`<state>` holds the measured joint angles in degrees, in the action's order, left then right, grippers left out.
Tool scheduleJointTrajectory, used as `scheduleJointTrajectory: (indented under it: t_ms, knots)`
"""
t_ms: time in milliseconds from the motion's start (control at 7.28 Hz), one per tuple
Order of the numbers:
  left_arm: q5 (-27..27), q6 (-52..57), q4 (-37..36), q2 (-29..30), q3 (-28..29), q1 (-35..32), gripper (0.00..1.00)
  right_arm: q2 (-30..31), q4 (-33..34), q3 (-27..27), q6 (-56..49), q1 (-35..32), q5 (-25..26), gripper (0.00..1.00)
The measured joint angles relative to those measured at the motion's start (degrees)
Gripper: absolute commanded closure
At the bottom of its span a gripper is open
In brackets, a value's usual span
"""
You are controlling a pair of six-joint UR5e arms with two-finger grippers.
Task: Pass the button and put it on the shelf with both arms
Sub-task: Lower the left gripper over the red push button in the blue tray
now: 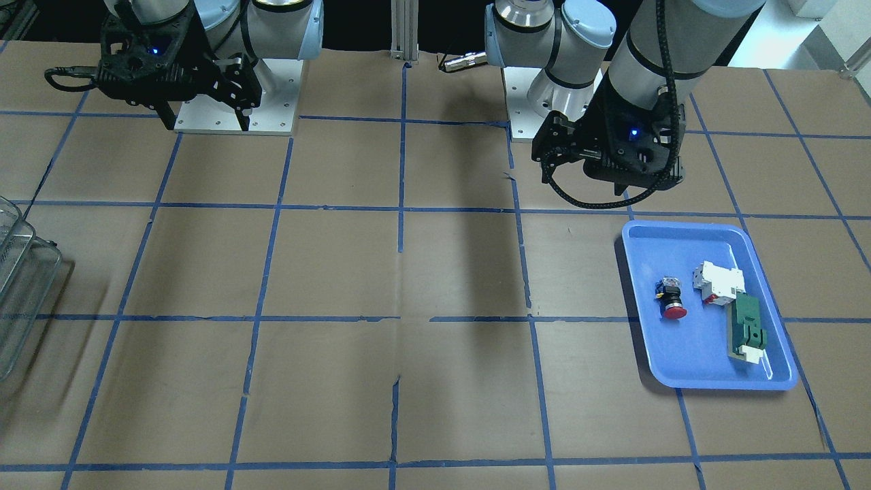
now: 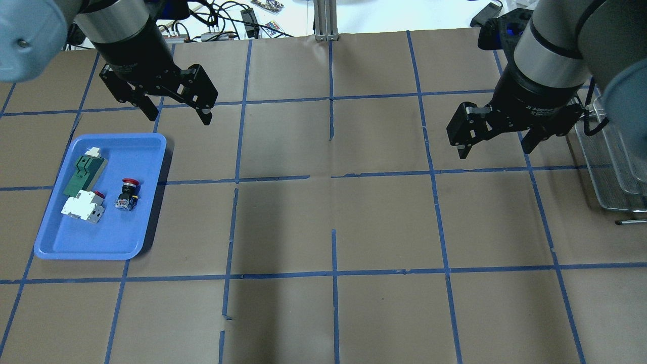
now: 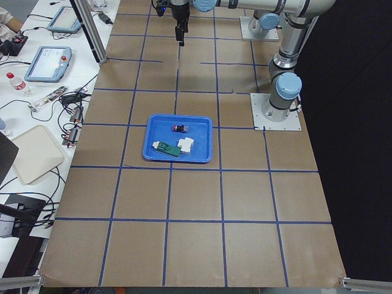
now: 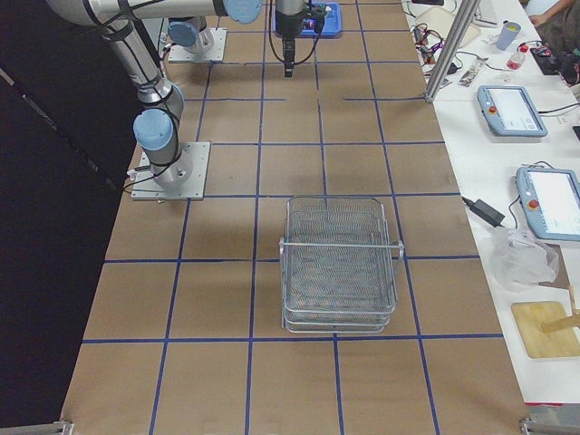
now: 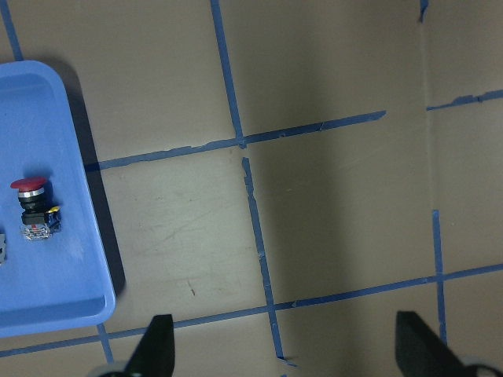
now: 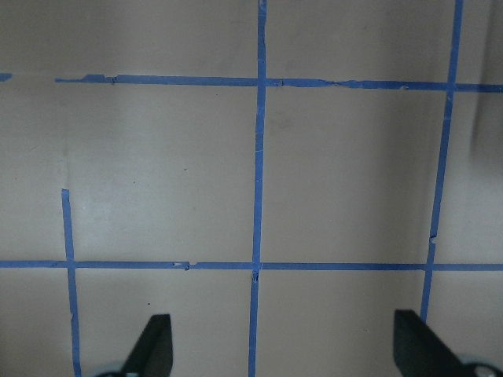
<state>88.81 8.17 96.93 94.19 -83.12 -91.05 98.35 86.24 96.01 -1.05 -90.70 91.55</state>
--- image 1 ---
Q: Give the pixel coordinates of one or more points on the blue plastic tray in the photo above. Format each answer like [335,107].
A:
[692,352]

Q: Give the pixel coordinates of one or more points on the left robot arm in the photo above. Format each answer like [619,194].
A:
[668,43]

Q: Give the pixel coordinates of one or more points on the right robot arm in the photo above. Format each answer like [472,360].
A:
[291,30]

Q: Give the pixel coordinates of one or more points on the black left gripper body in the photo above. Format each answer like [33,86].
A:
[593,136]

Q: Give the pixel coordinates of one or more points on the wire mesh shelf basket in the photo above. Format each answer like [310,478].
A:
[28,268]

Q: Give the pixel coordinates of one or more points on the white circuit breaker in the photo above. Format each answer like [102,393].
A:
[717,285]

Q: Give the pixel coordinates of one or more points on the red emergency push button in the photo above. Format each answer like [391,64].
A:
[668,294]

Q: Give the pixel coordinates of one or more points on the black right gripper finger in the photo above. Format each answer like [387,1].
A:
[239,87]
[167,112]

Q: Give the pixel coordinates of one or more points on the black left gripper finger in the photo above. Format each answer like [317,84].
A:
[555,140]
[551,160]

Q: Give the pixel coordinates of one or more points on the green terminal block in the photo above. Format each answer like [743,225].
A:
[746,337]

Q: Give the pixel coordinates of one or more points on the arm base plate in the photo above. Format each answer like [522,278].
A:
[531,95]
[281,81]

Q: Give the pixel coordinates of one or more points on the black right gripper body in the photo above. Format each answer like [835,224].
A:
[199,60]

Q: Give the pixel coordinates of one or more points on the aluminium profile post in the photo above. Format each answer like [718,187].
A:
[404,16]

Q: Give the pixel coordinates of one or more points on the silver cable connector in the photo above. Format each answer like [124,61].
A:
[461,63]

